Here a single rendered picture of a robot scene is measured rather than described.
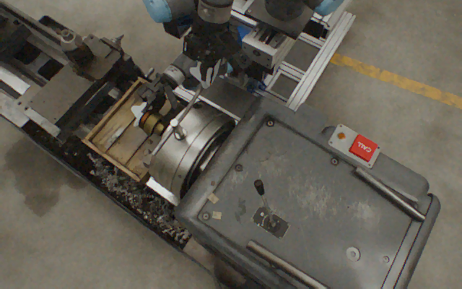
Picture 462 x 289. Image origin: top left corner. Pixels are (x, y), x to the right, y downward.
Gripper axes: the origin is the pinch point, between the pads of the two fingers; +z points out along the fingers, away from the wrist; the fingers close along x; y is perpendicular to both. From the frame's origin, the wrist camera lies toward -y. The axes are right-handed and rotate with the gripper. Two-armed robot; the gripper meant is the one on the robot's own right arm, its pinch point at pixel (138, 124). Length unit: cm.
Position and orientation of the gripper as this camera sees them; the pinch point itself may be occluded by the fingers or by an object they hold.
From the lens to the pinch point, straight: 118.1
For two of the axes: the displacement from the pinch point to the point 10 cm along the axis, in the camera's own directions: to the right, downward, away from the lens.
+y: -8.2, -5.2, 2.3
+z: -5.7, 7.6, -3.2
